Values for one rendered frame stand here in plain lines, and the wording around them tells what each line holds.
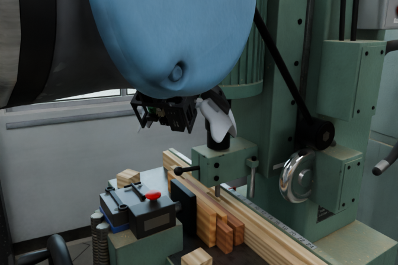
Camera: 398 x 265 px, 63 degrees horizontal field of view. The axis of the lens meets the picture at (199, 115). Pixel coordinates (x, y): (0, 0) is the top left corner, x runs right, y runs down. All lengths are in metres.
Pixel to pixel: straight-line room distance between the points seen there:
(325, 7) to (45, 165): 1.71
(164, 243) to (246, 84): 0.34
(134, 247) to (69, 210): 1.57
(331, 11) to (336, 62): 0.10
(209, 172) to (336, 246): 0.40
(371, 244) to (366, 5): 0.58
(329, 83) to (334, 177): 0.19
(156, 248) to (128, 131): 1.43
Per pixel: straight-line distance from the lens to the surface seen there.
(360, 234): 1.00
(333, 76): 0.69
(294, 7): 0.70
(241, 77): 0.60
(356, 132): 0.88
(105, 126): 1.99
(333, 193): 0.72
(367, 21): 0.77
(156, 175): 0.98
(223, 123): 0.47
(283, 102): 0.71
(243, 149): 0.72
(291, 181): 0.69
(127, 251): 0.63
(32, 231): 2.24
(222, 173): 0.70
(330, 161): 0.70
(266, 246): 0.66
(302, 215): 0.85
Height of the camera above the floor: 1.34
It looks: 16 degrees down
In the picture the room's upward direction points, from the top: straight up
